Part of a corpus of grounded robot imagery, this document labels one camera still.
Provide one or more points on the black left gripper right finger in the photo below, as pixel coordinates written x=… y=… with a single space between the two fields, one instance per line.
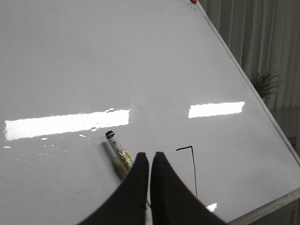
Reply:
x=171 y=201

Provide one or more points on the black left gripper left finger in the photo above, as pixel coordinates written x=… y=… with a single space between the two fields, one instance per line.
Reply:
x=127 y=205

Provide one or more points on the black whiteboard marker with tape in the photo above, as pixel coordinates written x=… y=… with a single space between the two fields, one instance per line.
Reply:
x=122 y=158

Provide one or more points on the green potted plant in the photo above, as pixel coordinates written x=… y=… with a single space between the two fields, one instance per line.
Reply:
x=266 y=84

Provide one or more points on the grey curtain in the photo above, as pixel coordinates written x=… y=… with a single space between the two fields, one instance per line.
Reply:
x=264 y=37

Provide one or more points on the white whiteboard with aluminium frame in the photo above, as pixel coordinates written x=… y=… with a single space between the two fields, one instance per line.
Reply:
x=153 y=71

